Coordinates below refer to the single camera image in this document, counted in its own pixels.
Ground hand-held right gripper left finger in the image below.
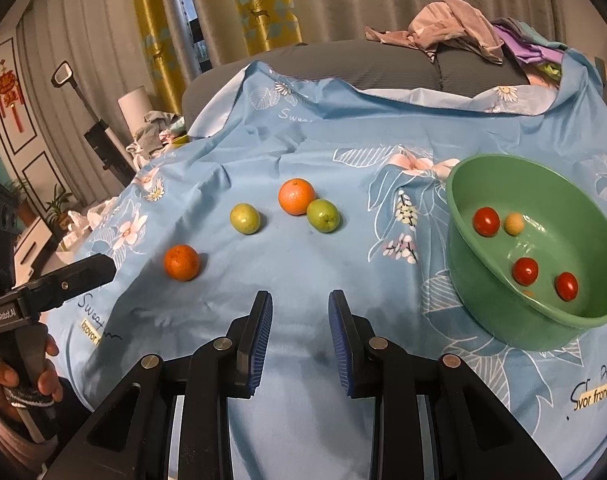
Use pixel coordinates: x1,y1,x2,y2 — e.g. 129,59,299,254
41,290,274,480

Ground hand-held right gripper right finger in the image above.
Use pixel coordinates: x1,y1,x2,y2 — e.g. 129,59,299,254
327,289,569,480

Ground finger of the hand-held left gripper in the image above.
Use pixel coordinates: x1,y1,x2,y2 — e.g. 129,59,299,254
14,253,117,312

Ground green plastic bowl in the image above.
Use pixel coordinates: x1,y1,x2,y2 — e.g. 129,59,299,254
446,154,607,352

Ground red cherry tomato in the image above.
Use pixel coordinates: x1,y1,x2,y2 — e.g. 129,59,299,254
472,206,501,237
555,271,579,302
512,257,540,286

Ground person's left forearm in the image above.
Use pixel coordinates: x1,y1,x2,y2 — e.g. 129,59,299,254
0,400,50,480

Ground white low cabinet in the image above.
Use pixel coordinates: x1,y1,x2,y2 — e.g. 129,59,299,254
11,220,58,282

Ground white plastic bags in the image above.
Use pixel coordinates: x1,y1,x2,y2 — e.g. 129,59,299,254
66,199,120,242

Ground small potted plant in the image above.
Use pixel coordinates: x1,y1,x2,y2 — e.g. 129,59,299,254
8,179,35,227
44,184,75,234

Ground dark reddish tangerine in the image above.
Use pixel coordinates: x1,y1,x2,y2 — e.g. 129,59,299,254
164,244,201,282

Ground yellowish green fruit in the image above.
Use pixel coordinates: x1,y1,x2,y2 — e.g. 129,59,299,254
230,203,261,236

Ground deep green fruit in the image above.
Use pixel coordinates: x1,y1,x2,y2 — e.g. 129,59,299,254
306,199,341,234

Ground black stick vacuum cleaner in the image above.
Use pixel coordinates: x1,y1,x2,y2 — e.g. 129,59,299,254
51,61,137,177

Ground bright orange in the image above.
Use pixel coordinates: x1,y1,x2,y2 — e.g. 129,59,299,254
278,178,316,217

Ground pile of mixed clothes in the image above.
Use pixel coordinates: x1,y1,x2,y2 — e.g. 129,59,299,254
126,110,190,166

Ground blue floral bed sheet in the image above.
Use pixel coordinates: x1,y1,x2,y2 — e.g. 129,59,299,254
58,57,607,480

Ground yellow patterned curtain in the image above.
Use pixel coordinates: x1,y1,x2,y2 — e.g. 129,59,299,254
226,0,305,57
130,0,195,114

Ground grey sofa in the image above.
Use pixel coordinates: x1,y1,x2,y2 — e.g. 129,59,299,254
181,42,607,111

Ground pink crumpled garment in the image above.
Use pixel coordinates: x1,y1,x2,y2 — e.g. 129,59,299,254
365,0,505,65

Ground purple crumpled garment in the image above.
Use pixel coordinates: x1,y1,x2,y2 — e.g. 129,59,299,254
491,17,567,66

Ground red knot wall ornament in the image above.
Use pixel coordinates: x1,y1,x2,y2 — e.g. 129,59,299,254
0,59,27,134

